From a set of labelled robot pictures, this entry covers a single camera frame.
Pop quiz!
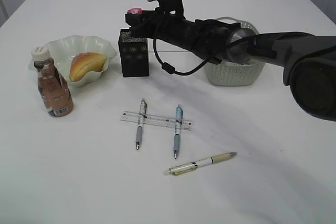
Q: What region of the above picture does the blue grip ballpoint pen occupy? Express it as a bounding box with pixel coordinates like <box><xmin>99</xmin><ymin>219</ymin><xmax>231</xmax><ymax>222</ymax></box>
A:
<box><xmin>173</xmin><ymin>104</ymin><xmax>183</xmax><ymax>159</ymax></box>

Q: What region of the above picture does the white beige ballpoint pen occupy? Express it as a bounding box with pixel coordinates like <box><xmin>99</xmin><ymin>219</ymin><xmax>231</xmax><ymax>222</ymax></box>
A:
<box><xmin>164</xmin><ymin>152</ymin><xmax>238</xmax><ymax>176</ymax></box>

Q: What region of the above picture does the black mesh pen holder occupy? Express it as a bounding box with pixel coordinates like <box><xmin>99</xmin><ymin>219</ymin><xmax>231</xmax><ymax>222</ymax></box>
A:
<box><xmin>118</xmin><ymin>29</ymin><xmax>150</xmax><ymax>78</ymax></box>

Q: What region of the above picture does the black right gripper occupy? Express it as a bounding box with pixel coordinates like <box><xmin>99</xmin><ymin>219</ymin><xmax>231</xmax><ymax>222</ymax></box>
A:
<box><xmin>125</xmin><ymin>10</ymin><xmax>194</xmax><ymax>48</ymax></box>

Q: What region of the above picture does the brown Nescafe coffee bottle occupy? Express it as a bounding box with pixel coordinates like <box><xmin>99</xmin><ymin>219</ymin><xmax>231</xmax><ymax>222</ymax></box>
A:
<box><xmin>31</xmin><ymin>46</ymin><xmax>74</xmax><ymax>118</ymax></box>

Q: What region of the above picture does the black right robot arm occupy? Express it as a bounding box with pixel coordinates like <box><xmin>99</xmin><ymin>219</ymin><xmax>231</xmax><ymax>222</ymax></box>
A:
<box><xmin>125</xmin><ymin>10</ymin><xmax>335</xmax><ymax>121</ymax></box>

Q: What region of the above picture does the light green woven basket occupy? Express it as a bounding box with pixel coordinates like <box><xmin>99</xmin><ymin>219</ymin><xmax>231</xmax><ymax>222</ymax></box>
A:
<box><xmin>204</xmin><ymin>17</ymin><xmax>265</xmax><ymax>87</ymax></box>

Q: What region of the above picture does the pink pencil sharpener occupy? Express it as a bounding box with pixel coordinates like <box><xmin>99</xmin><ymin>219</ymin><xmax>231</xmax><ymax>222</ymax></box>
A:
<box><xmin>127</xmin><ymin>7</ymin><xmax>143</xmax><ymax>15</ymax></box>

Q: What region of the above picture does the clear plastic ruler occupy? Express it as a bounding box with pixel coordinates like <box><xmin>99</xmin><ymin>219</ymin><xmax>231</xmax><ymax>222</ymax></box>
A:
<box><xmin>119</xmin><ymin>111</ymin><xmax>193</xmax><ymax>131</ymax></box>

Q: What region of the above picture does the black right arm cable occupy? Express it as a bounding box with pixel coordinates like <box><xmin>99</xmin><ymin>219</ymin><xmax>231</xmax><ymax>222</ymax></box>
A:
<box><xmin>152</xmin><ymin>11</ymin><xmax>258</xmax><ymax>77</ymax></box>

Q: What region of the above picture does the bread bun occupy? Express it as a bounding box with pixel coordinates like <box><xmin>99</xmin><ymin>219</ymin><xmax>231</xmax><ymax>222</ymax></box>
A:
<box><xmin>69</xmin><ymin>52</ymin><xmax>108</xmax><ymax>82</ymax></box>

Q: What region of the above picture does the grey grip ballpoint pen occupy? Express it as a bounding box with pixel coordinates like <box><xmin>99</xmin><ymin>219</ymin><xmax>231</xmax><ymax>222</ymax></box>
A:
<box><xmin>135</xmin><ymin>99</ymin><xmax>147</xmax><ymax>151</ymax></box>

